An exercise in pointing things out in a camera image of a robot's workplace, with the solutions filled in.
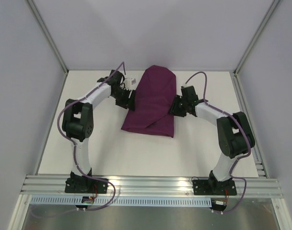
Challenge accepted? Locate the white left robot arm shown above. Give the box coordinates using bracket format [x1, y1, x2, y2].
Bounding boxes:
[57, 70, 136, 192]

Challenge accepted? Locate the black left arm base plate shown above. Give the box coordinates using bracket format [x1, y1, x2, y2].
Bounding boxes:
[65, 172, 108, 194]

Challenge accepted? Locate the purple cloth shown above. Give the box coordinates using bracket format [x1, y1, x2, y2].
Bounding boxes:
[121, 65, 176, 138]

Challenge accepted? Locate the right aluminium side rail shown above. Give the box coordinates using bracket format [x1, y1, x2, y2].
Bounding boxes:
[231, 70, 270, 179]

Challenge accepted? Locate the right aluminium frame post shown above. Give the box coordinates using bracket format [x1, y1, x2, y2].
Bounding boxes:
[233, 0, 281, 77]

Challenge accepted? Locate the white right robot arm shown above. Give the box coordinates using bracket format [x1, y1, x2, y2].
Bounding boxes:
[169, 86, 255, 194]

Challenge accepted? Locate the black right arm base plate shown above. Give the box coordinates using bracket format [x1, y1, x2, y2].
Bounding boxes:
[192, 178, 237, 196]

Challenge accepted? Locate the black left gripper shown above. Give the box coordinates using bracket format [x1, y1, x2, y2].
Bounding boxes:
[111, 86, 136, 110]

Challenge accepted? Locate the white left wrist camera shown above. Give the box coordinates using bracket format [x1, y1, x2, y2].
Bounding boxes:
[124, 77, 136, 88]

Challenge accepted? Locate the aluminium frame post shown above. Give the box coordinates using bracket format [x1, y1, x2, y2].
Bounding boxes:
[25, 0, 69, 76]
[233, 0, 281, 77]

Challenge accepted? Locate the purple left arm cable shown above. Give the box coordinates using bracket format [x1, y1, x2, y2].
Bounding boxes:
[57, 61, 127, 218]

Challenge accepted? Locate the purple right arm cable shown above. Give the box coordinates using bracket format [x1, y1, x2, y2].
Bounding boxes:
[184, 71, 252, 215]

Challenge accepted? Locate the left aluminium frame post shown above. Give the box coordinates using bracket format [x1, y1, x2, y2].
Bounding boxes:
[25, 0, 69, 76]

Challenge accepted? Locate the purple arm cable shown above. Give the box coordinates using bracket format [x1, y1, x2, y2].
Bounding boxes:
[184, 71, 252, 215]
[57, 61, 127, 218]

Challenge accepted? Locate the aluminium front frame rail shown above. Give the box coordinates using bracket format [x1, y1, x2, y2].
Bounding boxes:
[20, 174, 283, 198]

